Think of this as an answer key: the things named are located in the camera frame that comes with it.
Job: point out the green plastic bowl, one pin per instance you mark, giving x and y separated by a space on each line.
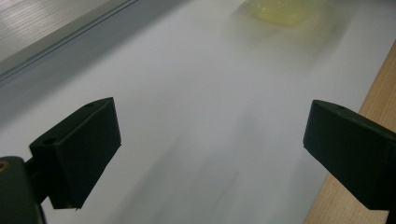
285 12

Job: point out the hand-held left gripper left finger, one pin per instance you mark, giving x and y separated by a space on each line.
77 155

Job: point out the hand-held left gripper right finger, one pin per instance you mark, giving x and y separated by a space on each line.
355 155

